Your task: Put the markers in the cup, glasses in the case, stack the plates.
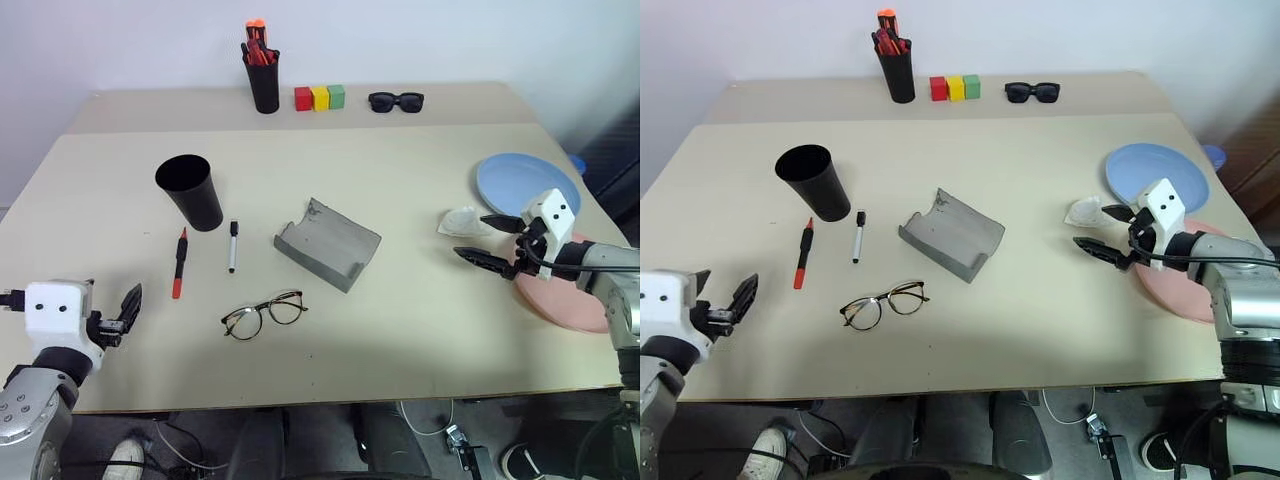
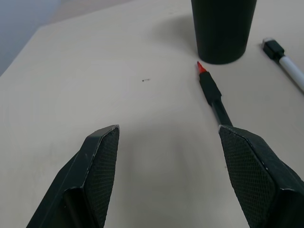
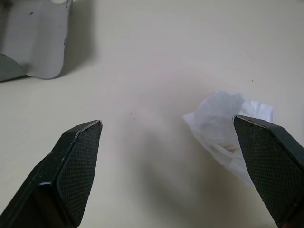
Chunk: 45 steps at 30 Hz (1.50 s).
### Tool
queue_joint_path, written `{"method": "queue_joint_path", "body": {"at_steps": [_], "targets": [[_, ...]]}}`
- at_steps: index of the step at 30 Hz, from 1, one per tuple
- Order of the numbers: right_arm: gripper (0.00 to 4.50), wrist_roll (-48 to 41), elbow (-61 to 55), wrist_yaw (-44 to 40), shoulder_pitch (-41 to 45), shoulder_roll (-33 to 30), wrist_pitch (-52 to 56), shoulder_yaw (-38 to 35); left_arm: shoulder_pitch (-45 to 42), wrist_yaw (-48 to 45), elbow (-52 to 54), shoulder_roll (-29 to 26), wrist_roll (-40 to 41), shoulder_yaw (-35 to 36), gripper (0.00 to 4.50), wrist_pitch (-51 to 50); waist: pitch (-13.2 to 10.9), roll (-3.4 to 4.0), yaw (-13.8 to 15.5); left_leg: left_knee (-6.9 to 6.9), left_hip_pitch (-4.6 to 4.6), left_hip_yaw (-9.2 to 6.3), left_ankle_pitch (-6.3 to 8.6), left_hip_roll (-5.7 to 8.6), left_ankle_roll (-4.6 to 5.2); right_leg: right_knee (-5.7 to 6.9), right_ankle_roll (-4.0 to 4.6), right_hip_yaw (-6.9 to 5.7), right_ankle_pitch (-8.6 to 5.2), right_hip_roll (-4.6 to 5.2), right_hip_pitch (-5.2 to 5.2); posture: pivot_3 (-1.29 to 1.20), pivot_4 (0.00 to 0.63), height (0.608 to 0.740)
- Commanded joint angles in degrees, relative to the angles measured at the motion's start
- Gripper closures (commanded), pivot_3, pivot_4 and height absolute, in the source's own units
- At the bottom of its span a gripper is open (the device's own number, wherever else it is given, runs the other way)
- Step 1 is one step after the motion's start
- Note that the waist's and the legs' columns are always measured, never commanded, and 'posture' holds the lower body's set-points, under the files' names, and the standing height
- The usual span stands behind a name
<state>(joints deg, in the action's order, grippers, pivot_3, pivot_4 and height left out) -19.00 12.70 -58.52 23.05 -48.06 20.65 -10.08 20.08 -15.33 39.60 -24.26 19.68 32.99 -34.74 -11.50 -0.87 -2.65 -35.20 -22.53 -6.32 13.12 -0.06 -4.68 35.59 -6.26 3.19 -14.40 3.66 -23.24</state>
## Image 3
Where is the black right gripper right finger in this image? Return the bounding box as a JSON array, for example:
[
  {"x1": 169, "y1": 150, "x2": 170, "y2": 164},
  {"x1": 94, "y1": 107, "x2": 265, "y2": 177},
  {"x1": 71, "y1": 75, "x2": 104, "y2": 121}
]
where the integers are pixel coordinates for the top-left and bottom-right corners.
[{"x1": 233, "y1": 114, "x2": 304, "y2": 228}]

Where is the crumpled white tissue paper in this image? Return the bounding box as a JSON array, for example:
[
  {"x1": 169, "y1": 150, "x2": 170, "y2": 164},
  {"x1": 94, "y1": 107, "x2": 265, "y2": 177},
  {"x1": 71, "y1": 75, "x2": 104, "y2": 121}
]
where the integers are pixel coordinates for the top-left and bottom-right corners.
[{"x1": 182, "y1": 91, "x2": 274, "y2": 188}]

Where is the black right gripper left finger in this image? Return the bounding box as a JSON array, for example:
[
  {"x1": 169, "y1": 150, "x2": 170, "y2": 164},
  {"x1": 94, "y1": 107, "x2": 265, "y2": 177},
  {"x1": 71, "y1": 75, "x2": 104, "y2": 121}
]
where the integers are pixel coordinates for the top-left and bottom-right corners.
[{"x1": 0, "y1": 119, "x2": 103, "y2": 228}]

